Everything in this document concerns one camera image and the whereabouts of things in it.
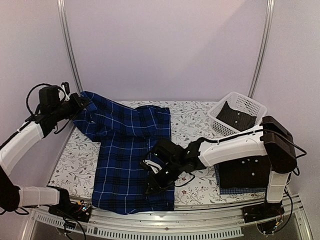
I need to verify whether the floral tablecloth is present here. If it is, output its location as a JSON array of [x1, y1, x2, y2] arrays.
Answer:
[[48, 101, 265, 208]]

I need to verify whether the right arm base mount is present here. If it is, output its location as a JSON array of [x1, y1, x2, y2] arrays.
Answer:
[[241, 200, 285, 235]]

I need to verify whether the aluminium post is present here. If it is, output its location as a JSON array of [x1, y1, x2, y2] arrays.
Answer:
[[56, 0, 84, 94], [247, 0, 275, 99]]

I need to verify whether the folded blue checked shirt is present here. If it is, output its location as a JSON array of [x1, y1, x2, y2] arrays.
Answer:
[[213, 164, 266, 195]]

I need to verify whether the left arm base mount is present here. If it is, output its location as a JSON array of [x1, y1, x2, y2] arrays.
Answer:
[[48, 186, 92, 223]]

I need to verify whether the aluminium front rail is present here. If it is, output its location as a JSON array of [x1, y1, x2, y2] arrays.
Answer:
[[21, 194, 315, 240]]

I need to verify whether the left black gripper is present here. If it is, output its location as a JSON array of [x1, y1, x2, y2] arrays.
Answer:
[[52, 92, 89, 122]]

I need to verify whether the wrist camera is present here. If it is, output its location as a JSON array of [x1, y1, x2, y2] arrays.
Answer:
[[139, 159, 162, 174], [58, 81, 70, 102]]

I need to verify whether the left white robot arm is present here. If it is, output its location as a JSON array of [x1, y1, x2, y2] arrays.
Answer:
[[0, 82, 90, 217]]

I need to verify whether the right aluminium post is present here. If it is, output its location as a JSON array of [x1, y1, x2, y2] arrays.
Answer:
[[247, 0, 275, 99]]

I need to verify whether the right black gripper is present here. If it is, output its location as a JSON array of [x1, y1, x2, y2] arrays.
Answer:
[[142, 158, 183, 196]]

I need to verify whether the black shirt in basket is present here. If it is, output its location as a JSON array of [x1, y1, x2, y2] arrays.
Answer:
[[216, 101, 257, 132]]

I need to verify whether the white plastic basket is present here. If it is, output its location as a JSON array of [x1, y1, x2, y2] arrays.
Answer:
[[207, 92, 268, 136]]

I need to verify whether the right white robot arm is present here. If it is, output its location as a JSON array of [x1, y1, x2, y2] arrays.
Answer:
[[141, 116, 297, 218]]

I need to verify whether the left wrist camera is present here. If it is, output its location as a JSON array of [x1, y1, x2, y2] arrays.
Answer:
[[58, 81, 70, 102]]

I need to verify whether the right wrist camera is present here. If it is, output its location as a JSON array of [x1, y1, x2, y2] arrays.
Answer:
[[139, 159, 162, 174]]

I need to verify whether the left aluminium post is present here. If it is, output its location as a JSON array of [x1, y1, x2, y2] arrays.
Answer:
[[56, 0, 84, 94]]

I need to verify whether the folded black shirt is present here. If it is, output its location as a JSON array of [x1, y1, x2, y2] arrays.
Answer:
[[215, 155, 271, 189]]

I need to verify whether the blue plaid long sleeve shirt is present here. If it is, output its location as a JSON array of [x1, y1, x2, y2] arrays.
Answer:
[[73, 91, 175, 215]]

